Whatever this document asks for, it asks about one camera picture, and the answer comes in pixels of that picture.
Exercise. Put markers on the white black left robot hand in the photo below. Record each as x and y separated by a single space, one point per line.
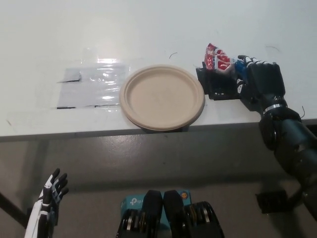
43 205

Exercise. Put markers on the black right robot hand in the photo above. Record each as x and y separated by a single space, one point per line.
265 84

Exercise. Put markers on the teal router box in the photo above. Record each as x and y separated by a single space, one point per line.
131 202

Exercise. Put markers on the red blue sunflower seed bag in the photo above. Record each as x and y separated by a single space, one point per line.
218 62

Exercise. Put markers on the black robot torso blocks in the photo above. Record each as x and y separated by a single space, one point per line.
173 213

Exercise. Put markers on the clear plastic sheet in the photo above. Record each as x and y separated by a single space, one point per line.
91 86

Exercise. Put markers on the small black floor marker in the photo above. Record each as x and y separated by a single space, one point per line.
55 218

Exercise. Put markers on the beige paper plate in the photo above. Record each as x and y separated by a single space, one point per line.
161 99

